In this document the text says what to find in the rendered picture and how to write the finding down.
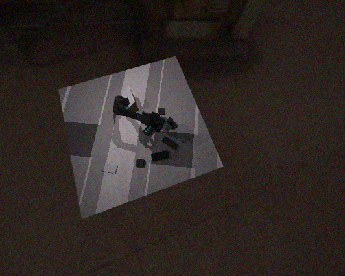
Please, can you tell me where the dark grey controller unit with green rocker switches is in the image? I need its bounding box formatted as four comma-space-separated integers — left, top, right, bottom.
143, 126, 155, 135

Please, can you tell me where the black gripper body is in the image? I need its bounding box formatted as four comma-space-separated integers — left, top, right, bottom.
153, 124, 163, 132

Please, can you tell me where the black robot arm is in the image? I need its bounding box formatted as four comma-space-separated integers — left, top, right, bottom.
113, 95, 165, 126

